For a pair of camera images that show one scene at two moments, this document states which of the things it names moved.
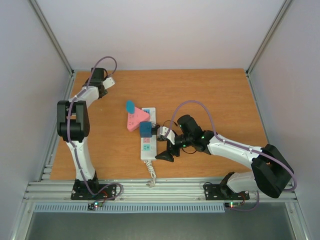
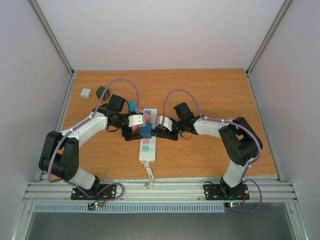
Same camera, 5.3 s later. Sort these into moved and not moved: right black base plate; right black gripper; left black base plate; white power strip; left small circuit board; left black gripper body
Moved: right black gripper; left black gripper body
Not moved: right black base plate; left black base plate; left small circuit board; white power strip
